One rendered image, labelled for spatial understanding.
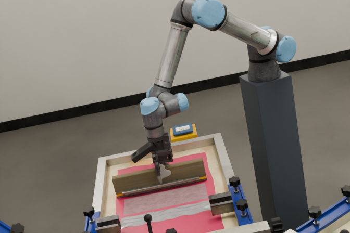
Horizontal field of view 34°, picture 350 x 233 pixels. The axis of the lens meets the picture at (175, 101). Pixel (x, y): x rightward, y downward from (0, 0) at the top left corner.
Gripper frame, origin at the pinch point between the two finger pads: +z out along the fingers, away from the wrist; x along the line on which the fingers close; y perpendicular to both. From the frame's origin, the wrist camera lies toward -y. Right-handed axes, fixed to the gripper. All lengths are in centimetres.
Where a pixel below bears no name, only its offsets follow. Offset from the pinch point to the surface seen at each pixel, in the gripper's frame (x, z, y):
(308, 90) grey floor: 283, 97, 137
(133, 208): -10.9, 5.1, -11.8
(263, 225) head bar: -51, -5, 33
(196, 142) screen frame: 29.4, 1.4, 18.3
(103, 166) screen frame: 23.7, 1.9, -24.9
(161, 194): -4.7, 4.8, -0.2
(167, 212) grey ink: -20.1, 3.9, 1.8
